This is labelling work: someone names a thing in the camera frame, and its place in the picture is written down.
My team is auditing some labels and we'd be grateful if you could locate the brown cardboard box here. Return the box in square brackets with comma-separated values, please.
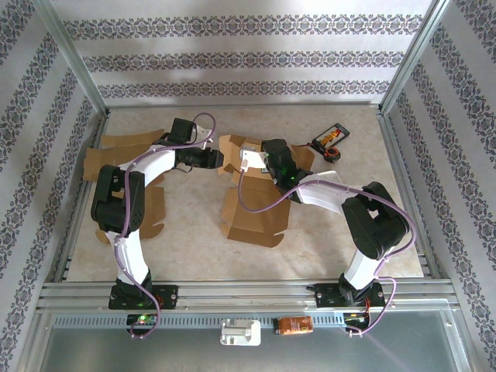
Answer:
[218, 133, 315, 249]
[82, 129, 176, 245]

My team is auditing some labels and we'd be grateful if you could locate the white square clock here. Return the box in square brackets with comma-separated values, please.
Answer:
[312, 169, 344, 187]

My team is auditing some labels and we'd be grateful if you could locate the black battery with red-yellow label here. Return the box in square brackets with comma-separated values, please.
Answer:
[312, 122, 352, 150]

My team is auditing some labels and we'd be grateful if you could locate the orange battery pack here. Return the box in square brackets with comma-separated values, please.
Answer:
[273, 315, 314, 335]

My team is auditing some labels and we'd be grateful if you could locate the controller board with green light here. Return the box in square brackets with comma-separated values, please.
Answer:
[126, 313, 159, 326]

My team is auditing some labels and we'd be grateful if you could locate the white plastic holder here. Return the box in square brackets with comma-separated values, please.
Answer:
[219, 318, 262, 346]

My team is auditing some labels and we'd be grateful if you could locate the grey metal shelf plate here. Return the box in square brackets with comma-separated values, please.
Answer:
[36, 309, 472, 372]

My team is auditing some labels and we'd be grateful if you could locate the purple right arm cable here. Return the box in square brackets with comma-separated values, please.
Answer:
[236, 164, 412, 337]

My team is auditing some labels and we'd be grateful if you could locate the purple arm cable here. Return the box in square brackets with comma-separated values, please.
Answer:
[114, 112, 217, 340]
[236, 164, 412, 337]

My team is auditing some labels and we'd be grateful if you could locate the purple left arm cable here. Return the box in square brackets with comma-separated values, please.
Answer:
[114, 112, 217, 340]

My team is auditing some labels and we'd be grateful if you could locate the aluminium table side rail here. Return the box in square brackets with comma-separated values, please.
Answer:
[377, 110, 441, 280]
[52, 110, 112, 284]

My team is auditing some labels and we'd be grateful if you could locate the aluminium mounting rail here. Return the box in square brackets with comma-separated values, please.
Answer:
[36, 281, 460, 311]

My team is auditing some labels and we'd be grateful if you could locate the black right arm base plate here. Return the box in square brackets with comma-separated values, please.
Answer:
[314, 282, 387, 309]

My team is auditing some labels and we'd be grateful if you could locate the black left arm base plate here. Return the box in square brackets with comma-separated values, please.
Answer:
[108, 284, 180, 311]

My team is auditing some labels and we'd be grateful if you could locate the grey slotted cable duct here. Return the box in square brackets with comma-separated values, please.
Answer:
[52, 312, 373, 329]

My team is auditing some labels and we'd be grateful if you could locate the aluminium frame post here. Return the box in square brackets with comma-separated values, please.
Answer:
[377, 0, 458, 117]
[30, 0, 112, 117]

